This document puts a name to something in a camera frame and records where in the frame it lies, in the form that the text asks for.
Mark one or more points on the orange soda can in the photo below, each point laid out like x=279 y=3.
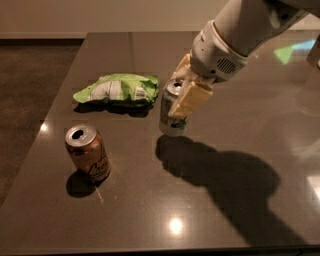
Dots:
x=86 y=149

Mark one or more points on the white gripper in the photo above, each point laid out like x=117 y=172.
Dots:
x=215 y=57

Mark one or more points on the green chip bag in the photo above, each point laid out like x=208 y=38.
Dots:
x=120 y=88

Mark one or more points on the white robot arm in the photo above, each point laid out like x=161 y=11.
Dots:
x=245 y=25

